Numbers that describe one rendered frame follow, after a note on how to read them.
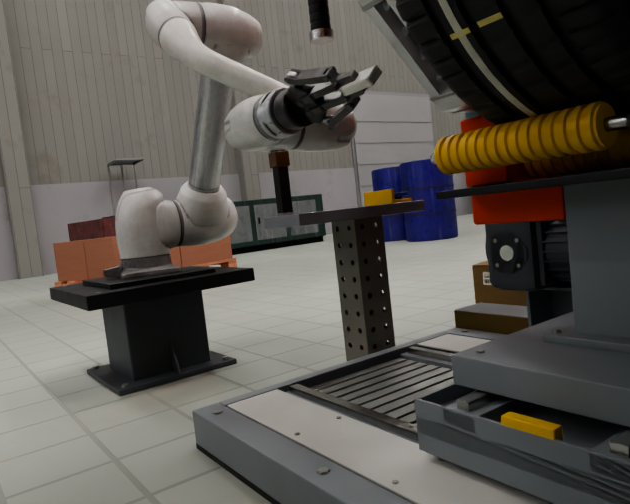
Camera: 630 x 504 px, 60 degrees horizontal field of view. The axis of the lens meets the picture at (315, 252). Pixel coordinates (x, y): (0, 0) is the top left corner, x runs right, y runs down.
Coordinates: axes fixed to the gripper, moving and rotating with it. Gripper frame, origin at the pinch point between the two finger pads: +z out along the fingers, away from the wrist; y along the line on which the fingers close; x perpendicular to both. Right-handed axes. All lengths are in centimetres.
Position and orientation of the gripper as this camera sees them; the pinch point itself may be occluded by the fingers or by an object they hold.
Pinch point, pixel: (360, 81)
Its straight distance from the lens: 87.8
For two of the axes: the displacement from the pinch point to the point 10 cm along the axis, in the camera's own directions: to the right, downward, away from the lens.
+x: 5.0, -7.9, 3.5
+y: -6.5, -6.1, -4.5
